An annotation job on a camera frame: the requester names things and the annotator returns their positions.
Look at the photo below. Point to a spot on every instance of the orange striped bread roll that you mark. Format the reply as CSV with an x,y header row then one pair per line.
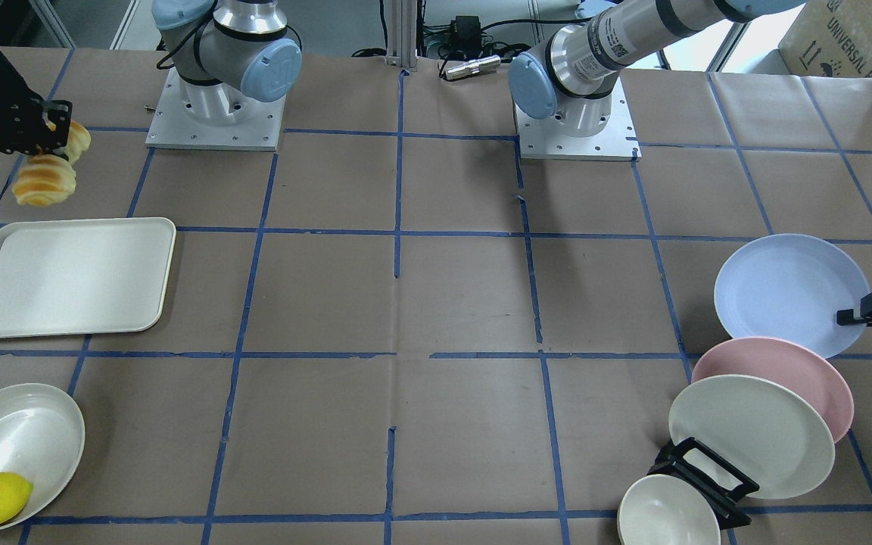
x,y
47,179

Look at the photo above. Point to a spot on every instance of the blue plate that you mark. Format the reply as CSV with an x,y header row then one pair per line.
x,y
791,286

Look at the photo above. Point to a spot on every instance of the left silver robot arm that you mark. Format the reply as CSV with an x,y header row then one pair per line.
x,y
727,158

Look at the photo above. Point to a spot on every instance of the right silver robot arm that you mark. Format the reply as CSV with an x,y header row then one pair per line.
x,y
229,64

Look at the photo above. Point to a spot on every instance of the pink plate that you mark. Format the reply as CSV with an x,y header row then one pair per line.
x,y
789,365

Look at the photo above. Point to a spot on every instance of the cream white plate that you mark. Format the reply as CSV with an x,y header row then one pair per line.
x,y
764,430

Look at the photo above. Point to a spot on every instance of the white rectangular tray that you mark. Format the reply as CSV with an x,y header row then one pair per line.
x,y
77,277

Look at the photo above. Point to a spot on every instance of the black dish rack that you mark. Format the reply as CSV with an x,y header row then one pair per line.
x,y
718,481

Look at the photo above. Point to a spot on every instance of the cardboard box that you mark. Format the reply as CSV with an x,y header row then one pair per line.
x,y
830,38

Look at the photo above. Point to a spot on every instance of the small cream bowl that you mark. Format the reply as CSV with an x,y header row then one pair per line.
x,y
660,509

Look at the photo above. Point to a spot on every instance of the white shallow bowl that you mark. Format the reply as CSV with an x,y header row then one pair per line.
x,y
42,439

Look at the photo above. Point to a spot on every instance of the black power adapter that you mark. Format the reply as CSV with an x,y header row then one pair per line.
x,y
465,38

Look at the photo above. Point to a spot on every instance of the silver metal cylinder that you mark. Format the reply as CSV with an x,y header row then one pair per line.
x,y
471,68

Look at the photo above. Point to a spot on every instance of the aluminium frame post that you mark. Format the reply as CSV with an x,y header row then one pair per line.
x,y
402,24

